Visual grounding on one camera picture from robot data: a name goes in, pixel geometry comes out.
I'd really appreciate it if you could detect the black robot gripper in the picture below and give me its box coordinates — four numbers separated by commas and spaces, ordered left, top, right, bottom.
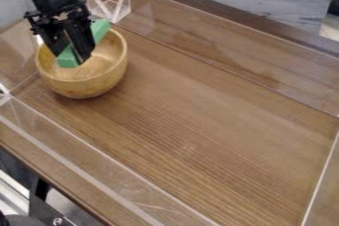
25, 0, 95, 65

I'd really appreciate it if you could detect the green rectangular block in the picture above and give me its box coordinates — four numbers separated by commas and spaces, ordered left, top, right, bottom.
57, 19, 110, 68

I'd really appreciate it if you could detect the brown wooden bowl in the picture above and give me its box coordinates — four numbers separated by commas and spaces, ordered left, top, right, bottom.
35, 29, 129, 99

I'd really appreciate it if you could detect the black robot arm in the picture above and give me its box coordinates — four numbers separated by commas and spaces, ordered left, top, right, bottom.
25, 0, 95, 67

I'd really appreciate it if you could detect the clear acrylic triangular bracket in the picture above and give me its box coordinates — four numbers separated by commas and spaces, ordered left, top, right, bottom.
86, 0, 131, 24

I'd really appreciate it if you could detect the clear acrylic tray wall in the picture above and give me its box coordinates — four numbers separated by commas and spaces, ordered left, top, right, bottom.
0, 0, 339, 226

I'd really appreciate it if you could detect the black table leg bracket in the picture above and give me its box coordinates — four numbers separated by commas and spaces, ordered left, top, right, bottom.
29, 178, 78, 226

